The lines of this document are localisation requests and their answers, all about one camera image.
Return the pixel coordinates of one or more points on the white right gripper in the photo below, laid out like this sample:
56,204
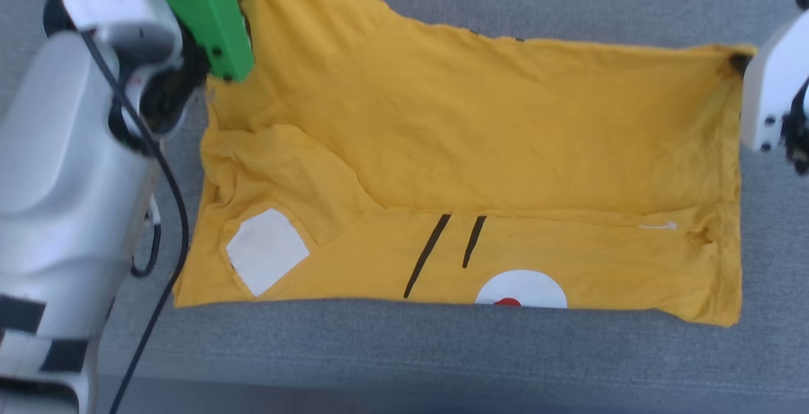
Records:
774,79

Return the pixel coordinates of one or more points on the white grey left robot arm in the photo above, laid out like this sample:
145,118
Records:
63,199

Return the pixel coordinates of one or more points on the grey fabric sofa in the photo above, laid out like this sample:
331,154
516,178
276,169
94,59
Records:
569,3

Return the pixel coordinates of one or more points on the yellow t-shirt with white patches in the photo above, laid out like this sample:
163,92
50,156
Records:
505,136

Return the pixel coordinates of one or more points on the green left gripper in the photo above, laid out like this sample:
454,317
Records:
202,9

